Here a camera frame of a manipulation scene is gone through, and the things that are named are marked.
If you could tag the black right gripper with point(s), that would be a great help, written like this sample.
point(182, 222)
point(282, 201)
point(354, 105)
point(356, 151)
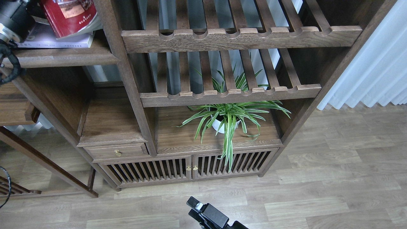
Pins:
point(209, 217)

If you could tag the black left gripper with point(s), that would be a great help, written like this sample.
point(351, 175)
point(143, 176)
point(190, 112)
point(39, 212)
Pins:
point(15, 20)

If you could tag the pale lavender paperback book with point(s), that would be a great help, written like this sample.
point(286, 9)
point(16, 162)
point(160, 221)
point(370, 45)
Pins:
point(42, 36)

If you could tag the red paperback book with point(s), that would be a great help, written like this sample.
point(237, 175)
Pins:
point(71, 17)

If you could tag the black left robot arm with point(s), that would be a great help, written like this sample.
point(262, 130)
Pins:
point(7, 52)

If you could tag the white plant pot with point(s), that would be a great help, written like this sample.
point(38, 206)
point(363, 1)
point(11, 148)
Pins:
point(220, 128)

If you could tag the brass drawer knob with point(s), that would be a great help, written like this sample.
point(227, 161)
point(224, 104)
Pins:
point(117, 153)

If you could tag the dark wooden bookshelf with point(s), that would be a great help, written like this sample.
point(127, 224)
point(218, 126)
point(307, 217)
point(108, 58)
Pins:
point(131, 89)

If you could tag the white sheer curtain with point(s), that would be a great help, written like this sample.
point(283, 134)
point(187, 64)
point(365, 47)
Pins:
point(378, 73)

